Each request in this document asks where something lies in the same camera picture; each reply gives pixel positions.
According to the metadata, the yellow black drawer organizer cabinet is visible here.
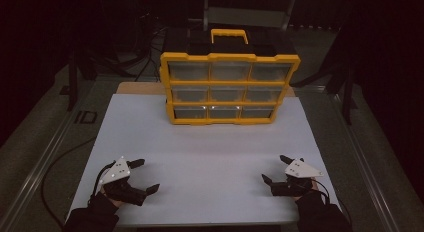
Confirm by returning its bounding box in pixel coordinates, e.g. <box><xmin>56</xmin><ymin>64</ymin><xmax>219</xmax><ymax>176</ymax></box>
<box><xmin>159</xmin><ymin>28</ymin><xmax>302</xmax><ymax>126</ymax></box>

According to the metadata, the black stand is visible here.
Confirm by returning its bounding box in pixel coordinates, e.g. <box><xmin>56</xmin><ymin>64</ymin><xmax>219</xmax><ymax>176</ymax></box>
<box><xmin>324</xmin><ymin>58</ymin><xmax>356</xmax><ymax>126</ymax></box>

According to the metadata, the white table cover sheet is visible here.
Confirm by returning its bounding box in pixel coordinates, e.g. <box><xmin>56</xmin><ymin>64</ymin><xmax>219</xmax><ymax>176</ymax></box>
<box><xmin>68</xmin><ymin>93</ymin><xmax>343</xmax><ymax>226</ymax></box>

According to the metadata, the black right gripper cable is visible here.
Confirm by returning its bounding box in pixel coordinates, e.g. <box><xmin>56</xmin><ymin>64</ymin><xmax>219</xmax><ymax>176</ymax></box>
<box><xmin>312</xmin><ymin>178</ymin><xmax>354</xmax><ymax>231</ymax></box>

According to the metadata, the person's right hand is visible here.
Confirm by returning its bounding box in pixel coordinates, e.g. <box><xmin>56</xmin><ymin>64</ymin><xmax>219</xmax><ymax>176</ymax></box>
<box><xmin>293</xmin><ymin>179</ymin><xmax>320</xmax><ymax>203</ymax></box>

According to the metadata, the single clear plastic drawer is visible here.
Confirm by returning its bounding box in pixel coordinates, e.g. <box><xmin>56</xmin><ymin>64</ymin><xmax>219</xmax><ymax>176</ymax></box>
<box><xmin>241</xmin><ymin>106</ymin><xmax>276</xmax><ymax>120</ymax></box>

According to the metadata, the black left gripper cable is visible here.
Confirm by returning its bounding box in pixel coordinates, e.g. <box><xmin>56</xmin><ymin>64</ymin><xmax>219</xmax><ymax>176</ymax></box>
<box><xmin>40</xmin><ymin>135</ymin><xmax>118</xmax><ymax>228</ymax></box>

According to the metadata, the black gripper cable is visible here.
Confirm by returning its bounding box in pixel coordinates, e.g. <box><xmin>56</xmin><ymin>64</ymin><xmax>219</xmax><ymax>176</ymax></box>
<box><xmin>312</xmin><ymin>178</ymin><xmax>354</xmax><ymax>231</ymax></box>
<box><xmin>40</xmin><ymin>135</ymin><xmax>118</xmax><ymax>228</ymax></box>

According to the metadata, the bundle of black cables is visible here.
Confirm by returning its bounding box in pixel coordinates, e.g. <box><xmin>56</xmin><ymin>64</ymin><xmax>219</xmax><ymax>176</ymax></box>
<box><xmin>133</xmin><ymin>11</ymin><xmax>168</xmax><ymax>83</ymax></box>

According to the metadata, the set of clear organizer drawers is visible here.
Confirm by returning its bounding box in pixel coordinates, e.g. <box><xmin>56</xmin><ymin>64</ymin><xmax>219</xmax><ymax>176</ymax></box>
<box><xmin>168</xmin><ymin>61</ymin><xmax>293</xmax><ymax>120</ymax></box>

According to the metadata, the person's left hand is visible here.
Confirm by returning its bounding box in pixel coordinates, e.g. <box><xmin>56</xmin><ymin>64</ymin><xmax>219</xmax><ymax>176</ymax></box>
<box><xmin>99</xmin><ymin>186</ymin><xmax>124</xmax><ymax>210</ymax></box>

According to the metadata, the grey metal frame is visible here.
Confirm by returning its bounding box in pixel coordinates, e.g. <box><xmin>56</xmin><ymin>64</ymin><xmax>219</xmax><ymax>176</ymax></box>
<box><xmin>202</xmin><ymin>0</ymin><xmax>297</xmax><ymax>30</ymax></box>

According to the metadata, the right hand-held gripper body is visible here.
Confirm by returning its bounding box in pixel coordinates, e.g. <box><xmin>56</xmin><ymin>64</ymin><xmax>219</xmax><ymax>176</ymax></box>
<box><xmin>270</xmin><ymin>158</ymin><xmax>324</xmax><ymax>199</ymax></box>

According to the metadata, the metal floor rail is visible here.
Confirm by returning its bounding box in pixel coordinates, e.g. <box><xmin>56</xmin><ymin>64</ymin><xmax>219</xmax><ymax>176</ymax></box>
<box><xmin>329</xmin><ymin>91</ymin><xmax>424</xmax><ymax>226</ymax></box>
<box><xmin>0</xmin><ymin>91</ymin><xmax>101</xmax><ymax>232</ymax></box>

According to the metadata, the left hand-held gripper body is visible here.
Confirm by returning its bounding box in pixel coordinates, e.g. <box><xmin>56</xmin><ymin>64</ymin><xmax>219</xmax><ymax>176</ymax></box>
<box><xmin>99</xmin><ymin>155</ymin><xmax>148</xmax><ymax>207</ymax></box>

